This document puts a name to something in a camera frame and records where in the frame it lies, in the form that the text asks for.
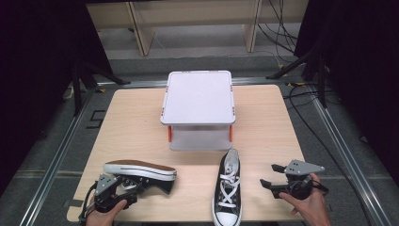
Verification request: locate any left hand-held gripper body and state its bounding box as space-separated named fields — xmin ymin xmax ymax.
xmin=93 ymin=173 xmax=139 ymax=215

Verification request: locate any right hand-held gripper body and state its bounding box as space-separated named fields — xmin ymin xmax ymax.
xmin=276 ymin=159 xmax=329 ymax=201

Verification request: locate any black canvas sneaker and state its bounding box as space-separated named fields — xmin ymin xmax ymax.
xmin=212 ymin=148 xmax=243 ymax=226
xmin=103 ymin=159 xmax=178 ymax=196

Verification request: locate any clear plastic lidded box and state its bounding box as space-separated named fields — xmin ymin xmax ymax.
xmin=160 ymin=70 xmax=236 ymax=152

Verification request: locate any person's left hand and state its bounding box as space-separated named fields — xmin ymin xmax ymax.
xmin=85 ymin=199 xmax=128 ymax=226

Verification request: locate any person's right hand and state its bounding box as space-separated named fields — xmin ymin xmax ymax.
xmin=279 ymin=172 xmax=332 ymax=226

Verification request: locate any black tripod stand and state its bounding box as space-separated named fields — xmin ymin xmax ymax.
xmin=71 ymin=60 xmax=132 ymax=118
xmin=265 ymin=45 xmax=329 ymax=109

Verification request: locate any black curtain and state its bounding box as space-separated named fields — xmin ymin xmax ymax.
xmin=294 ymin=0 xmax=399 ymax=177
xmin=0 ymin=0 xmax=115 ymax=197

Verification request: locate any light wooden shelf unit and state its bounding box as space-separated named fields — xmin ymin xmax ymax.
xmin=86 ymin=0 xmax=311 ymax=57

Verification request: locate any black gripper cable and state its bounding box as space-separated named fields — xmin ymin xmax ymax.
xmin=78 ymin=181 xmax=99 ymax=226
xmin=313 ymin=180 xmax=330 ymax=198

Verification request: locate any long black floor cable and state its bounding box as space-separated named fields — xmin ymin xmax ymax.
xmin=282 ymin=84 xmax=375 ymax=226

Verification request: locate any metal floor rail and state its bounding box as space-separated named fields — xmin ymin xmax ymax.
xmin=309 ymin=89 xmax=393 ymax=226
xmin=18 ymin=88 xmax=99 ymax=226
xmin=96 ymin=76 xmax=297 ymax=89

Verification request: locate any bundle of black floor cables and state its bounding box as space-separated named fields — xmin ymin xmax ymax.
xmin=256 ymin=0 xmax=299 ymax=64

